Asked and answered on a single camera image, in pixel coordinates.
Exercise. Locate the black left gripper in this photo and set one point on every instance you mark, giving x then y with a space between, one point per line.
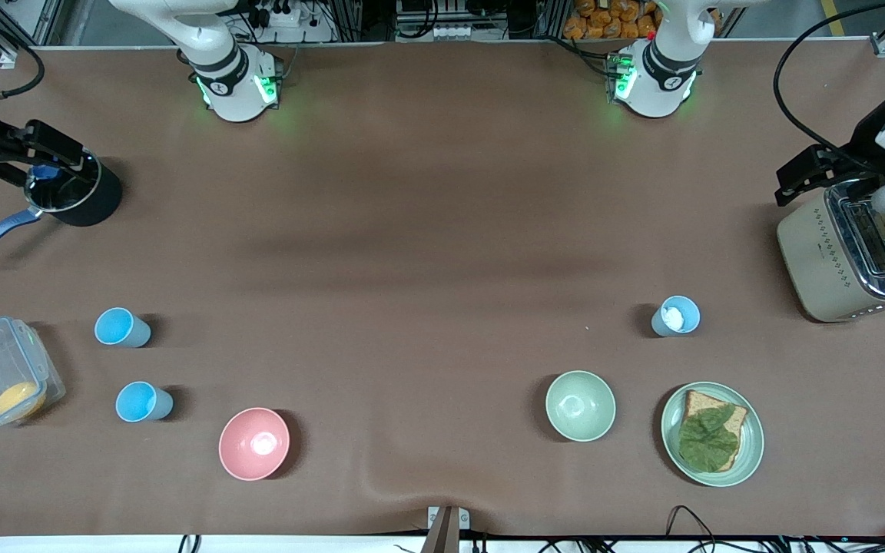
862 144

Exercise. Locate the bright blue plastic cup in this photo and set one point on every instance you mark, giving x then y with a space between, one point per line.
118 327
139 402

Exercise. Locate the grey-blue plastic cup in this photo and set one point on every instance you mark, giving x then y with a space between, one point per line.
659 321

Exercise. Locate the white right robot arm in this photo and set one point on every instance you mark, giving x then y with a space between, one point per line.
216 46

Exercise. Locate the beige metal toaster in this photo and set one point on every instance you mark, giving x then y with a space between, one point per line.
811 261

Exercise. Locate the white crumpled paper ball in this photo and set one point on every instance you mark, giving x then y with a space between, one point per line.
673 316

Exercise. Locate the orange round food piece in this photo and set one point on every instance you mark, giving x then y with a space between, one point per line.
18 399

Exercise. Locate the brown bread slice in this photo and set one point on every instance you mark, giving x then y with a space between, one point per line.
733 418

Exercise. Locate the pale green plate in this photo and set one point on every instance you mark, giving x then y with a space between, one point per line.
751 445

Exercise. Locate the green lettuce leaf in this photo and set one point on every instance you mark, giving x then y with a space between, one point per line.
705 439

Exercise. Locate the white power strip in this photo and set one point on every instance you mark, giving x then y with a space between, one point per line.
283 15

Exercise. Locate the pale green bowl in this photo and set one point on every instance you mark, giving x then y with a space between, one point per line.
580 405

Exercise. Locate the pink bowl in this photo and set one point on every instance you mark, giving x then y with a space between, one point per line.
253 444

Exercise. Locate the white multi-socket strip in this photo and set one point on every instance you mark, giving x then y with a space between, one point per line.
456 32

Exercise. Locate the grey metal table bracket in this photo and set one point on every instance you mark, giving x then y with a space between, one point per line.
447 526

